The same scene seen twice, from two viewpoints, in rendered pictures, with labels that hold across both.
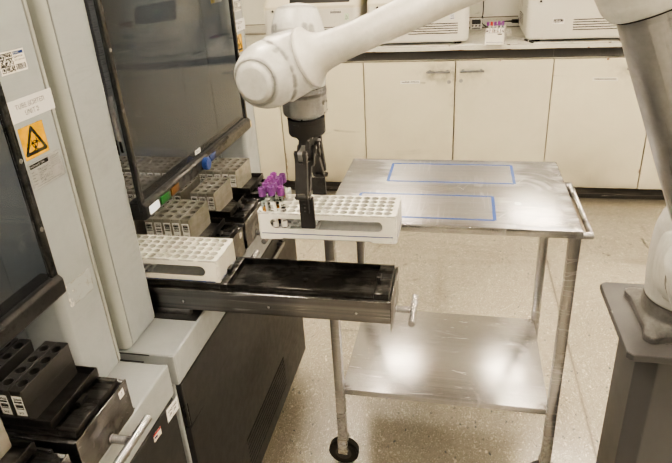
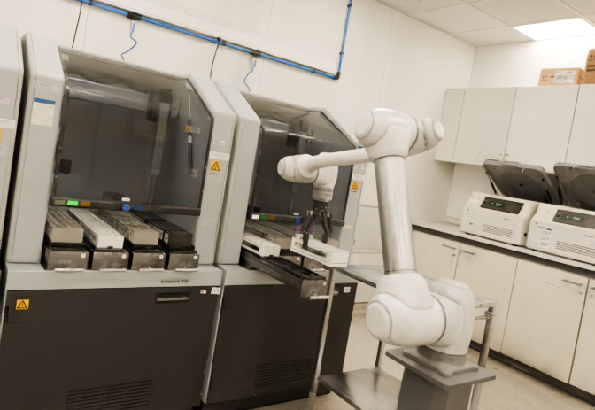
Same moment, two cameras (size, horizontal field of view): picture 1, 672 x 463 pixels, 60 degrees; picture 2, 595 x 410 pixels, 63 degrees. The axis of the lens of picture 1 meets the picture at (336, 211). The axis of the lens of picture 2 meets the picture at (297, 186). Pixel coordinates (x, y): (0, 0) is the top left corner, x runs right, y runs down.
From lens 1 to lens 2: 1.44 m
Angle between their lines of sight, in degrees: 45
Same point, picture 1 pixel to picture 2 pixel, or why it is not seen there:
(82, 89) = (243, 160)
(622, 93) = not seen: outside the picture
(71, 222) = (216, 198)
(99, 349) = (204, 250)
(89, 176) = (232, 189)
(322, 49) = (306, 161)
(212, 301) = (255, 262)
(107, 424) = (184, 261)
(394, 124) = (530, 313)
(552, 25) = not seen: outside the picture
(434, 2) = (351, 155)
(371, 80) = (521, 274)
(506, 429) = not seen: outside the picture
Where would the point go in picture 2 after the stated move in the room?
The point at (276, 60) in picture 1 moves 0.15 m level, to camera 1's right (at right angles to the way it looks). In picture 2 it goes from (289, 160) to (316, 165)
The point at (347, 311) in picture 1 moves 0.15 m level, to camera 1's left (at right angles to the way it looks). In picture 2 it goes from (289, 281) to (264, 271)
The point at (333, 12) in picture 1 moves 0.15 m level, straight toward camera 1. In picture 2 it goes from (506, 219) to (498, 219)
